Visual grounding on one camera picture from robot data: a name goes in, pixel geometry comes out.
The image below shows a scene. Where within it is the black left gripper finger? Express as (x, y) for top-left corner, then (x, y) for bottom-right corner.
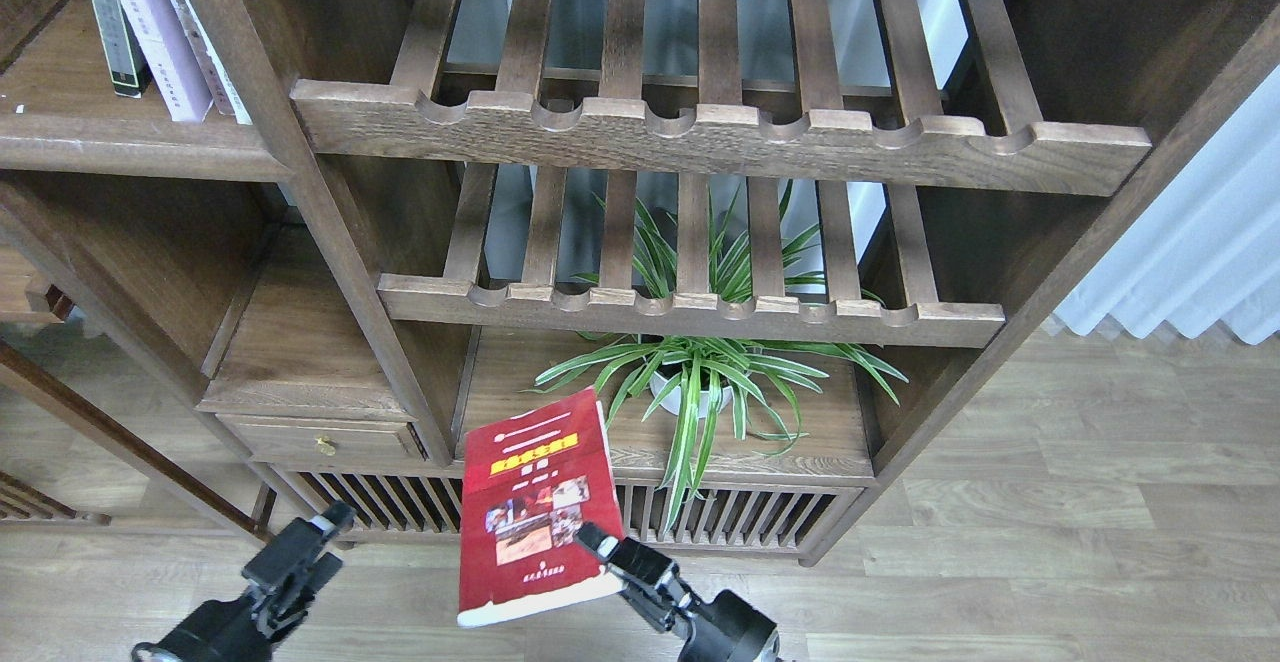
(242, 501), (355, 593)

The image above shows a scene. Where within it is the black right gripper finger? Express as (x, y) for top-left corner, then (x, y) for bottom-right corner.
(575, 522), (684, 607)

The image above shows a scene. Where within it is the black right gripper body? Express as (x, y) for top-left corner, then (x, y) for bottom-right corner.
(620, 574), (780, 661)

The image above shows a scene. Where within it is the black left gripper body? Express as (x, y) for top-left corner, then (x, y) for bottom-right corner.
(132, 552), (343, 661)

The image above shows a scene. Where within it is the red cover book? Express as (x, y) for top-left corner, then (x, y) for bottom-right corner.
(457, 387), (625, 627)

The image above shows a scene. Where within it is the yellow and black book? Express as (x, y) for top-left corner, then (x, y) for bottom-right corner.
(91, 0), (151, 99)

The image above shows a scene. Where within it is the white and purple book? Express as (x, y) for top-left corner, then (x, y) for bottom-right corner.
(119, 0), (212, 123)

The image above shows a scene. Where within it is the white book upright on shelf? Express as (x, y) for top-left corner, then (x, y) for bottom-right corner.
(170, 0), (253, 125)

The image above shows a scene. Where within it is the brass drawer knob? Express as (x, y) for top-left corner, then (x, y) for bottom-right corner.
(314, 437), (337, 457)

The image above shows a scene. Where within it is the green spider plant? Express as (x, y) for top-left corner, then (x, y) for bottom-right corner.
(532, 200), (908, 529)

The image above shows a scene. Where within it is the white plant pot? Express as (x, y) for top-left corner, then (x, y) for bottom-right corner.
(649, 362), (733, 417)

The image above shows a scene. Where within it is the wooden furniture at left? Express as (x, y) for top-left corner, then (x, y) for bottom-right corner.
(1, 243), (276, 543)

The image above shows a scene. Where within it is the dark wooden bookshelf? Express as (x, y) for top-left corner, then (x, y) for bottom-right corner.
(3, 0), (1277, 565)

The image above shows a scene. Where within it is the white curtain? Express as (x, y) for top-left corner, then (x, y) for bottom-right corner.
(1048, 70), (1279, 346)

